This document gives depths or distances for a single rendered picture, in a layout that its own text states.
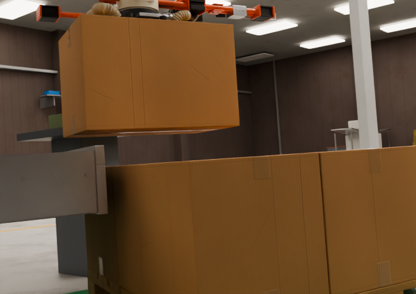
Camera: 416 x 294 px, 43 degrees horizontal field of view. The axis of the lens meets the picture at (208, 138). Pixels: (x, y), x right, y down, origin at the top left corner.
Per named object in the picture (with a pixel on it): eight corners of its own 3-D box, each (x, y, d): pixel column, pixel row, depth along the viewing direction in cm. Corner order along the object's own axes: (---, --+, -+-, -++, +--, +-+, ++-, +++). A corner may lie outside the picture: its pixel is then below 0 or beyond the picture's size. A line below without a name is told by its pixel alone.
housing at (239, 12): (233, 14, 228) (233, 4, 228) (226, 18, 234) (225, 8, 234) (247, 15, 231) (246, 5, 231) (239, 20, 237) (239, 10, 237)
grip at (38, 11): (39, 15, 214) (39, 4, 214) (36, 21, 222) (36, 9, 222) (60, 17, 218) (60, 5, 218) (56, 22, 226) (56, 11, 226)
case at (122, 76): (86, 130, 177) (80, 13, 179) (62, 138, 213) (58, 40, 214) (239, 125, 204) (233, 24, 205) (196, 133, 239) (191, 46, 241)
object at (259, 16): (259, 15, 233) (259, 4, 233) (251, 20, 239) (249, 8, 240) (275, 17, 237) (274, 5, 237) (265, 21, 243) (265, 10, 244)
